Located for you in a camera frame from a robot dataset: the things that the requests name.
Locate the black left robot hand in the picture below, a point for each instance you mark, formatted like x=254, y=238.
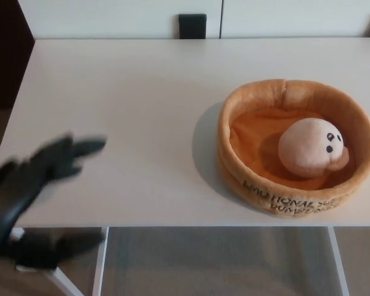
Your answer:
x=24, y=185

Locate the white cabinet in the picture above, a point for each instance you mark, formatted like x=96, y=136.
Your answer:
x=111, y=18

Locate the white table left leg frame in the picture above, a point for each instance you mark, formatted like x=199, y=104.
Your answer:
x=100, y=262

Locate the orange round plush plate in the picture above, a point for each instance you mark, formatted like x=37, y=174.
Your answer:
x=253, y=172

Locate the white table leg frame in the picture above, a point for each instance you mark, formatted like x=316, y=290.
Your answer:
x=339, y=262
x=100, y=262

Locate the beige plush dumpling toy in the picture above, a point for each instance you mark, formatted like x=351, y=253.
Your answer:
x=305, y=148

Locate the dark brown cabinet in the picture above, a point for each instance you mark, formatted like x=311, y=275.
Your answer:
x=6, y=46

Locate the white table right leg frame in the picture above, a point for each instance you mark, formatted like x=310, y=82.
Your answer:
x=339, y=262

